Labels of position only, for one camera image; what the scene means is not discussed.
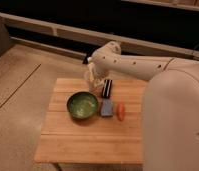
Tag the green ceramic bowl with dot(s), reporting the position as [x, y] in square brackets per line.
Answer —
[82, 105]

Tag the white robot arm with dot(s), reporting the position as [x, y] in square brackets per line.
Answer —
[170, 106]

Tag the blue sponge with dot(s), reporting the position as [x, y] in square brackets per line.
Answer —
[106, 108]

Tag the translucent plastic cup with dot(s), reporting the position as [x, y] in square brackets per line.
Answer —
[91, 89]

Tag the wooden table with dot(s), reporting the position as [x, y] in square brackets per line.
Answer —
[96, 140]

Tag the orange carrot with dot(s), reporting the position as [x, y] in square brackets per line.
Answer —
[120, 111]

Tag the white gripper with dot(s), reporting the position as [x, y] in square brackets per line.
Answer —
[101, 73]

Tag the white bottle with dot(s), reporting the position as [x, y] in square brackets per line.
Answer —
[92, 78]

